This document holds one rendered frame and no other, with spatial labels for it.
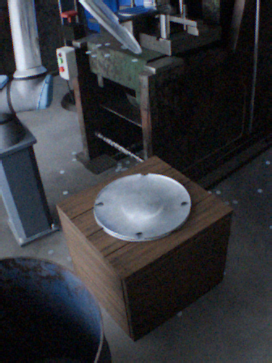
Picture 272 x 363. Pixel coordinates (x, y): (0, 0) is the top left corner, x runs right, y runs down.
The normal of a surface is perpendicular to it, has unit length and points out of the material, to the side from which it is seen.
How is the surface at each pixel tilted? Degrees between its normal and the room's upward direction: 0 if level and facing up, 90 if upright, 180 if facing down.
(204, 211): 0
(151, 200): 0
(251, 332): 0
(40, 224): 87
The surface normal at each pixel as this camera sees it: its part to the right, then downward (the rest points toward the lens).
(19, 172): 0.53, 0.49
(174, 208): -0.07, -0.79
